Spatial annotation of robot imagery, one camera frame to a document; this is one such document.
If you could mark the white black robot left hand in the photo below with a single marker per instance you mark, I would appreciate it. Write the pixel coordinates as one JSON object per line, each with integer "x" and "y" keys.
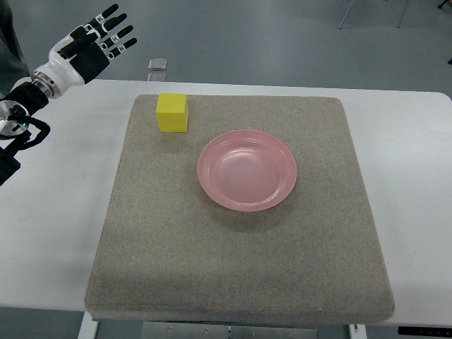
{"x": 84, "y": 53}

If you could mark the yellow foam block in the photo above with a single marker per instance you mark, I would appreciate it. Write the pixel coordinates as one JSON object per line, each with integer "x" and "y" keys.
{"x": 172, "y": 112}

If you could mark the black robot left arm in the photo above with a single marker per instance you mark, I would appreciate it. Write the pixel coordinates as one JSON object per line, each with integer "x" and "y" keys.
{"x": 18, "y": 125}

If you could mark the pink plate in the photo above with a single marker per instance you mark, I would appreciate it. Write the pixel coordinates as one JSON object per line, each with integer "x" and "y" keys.
{"x": 247, "y": 170}

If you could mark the small clear floor box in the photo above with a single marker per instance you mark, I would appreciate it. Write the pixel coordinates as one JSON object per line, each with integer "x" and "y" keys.
{"x": 157, "y": 64}

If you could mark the beige fabric mat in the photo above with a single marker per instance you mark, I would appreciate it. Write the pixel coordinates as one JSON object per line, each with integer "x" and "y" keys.
{"x": 168, "y": 252}

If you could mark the white table frame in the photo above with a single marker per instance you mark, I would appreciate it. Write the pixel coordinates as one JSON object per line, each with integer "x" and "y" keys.
{"x": 89, "y": 329}

